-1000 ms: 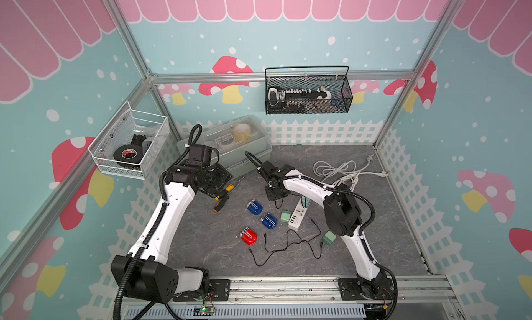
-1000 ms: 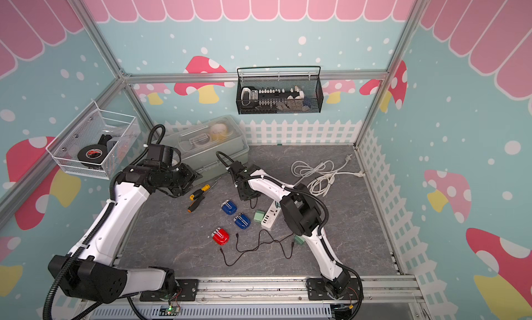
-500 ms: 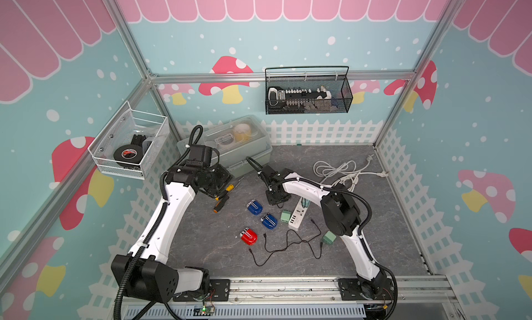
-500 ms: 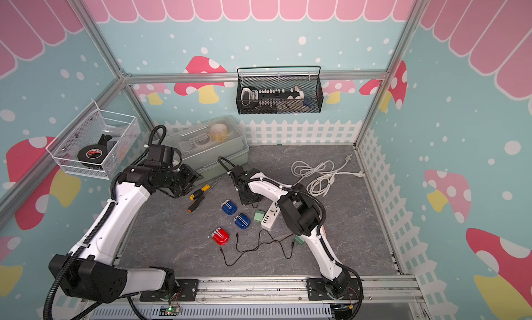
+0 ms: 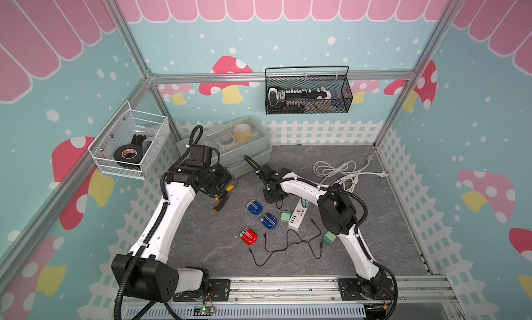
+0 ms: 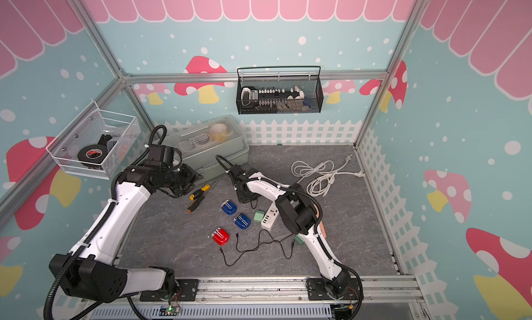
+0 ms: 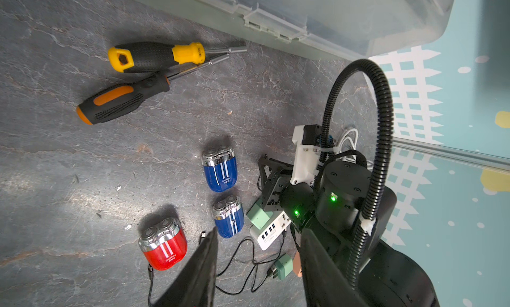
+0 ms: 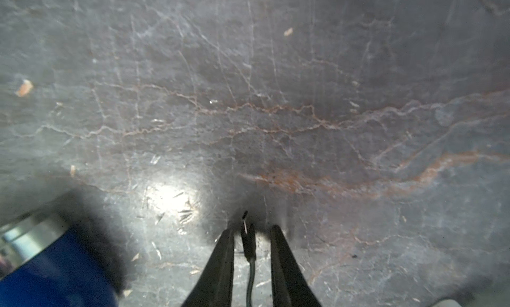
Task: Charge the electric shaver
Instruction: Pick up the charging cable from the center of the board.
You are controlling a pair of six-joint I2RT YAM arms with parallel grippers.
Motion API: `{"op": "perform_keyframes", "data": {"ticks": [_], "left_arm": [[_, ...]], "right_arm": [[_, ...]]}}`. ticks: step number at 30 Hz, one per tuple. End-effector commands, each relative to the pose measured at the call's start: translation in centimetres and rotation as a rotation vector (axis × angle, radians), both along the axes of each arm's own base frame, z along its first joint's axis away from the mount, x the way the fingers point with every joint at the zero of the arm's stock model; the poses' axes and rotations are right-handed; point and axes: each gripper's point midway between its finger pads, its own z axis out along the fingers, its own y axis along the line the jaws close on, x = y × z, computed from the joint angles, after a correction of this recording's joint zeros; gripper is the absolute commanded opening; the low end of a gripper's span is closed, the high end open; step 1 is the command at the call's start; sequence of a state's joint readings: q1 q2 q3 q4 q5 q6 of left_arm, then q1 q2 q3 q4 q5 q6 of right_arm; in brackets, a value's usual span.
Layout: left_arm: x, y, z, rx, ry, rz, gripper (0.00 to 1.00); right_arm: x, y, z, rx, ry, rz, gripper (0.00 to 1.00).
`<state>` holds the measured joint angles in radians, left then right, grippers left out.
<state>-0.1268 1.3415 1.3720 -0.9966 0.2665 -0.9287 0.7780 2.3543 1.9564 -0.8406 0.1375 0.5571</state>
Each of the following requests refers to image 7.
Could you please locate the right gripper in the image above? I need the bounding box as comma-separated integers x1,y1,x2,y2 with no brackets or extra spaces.
258,124,322,226

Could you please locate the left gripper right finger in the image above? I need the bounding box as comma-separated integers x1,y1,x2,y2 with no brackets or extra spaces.
300,229,368,306

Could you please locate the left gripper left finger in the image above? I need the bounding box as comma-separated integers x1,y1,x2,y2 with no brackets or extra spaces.
153,228,219,306

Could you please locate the green charger adapter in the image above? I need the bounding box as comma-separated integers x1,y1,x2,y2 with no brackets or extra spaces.
275,254,294,280
247,198,273,230

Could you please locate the white power strip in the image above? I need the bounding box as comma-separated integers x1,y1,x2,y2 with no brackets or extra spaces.
250,211,291,251

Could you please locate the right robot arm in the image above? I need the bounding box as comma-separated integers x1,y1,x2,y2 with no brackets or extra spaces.
258,59,439,306

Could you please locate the orange power strip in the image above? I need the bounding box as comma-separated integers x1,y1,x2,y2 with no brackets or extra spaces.
292,252,302,278

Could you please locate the clear plastic storage box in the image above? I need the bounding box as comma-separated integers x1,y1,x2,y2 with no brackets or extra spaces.
134,0,454,61

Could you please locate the orange black screwdriver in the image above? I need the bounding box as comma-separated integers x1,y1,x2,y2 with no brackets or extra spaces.
76,54,230,125

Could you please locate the yellow black screwdriver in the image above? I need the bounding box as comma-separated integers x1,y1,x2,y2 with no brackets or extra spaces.
108,42,248,73

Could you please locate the long black charging cable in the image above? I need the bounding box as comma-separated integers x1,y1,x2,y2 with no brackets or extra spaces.
146,264,156,307

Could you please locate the white power strip cord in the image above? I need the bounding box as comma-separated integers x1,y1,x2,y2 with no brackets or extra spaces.
336,126,375,164

